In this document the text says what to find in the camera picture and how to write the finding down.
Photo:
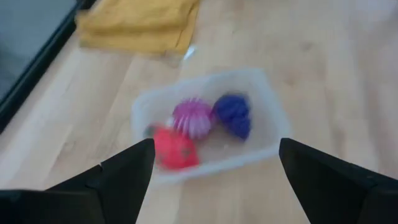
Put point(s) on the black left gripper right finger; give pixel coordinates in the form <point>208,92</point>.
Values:
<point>335,193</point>

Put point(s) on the folded yellow cloth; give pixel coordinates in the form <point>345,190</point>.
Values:
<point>133,25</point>

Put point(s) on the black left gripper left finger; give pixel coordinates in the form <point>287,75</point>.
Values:
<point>93,199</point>

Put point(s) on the purple white striped ball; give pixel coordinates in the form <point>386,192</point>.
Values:
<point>192,118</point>

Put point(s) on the small white plastic scrap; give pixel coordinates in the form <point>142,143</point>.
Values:
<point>189,53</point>

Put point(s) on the purple toy grape bunch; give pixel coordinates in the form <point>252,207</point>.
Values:
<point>233,115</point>

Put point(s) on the clear plastic tupperware container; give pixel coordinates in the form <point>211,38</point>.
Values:
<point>224,149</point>

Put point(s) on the large red toy fruit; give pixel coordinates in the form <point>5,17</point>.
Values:
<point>175,149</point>

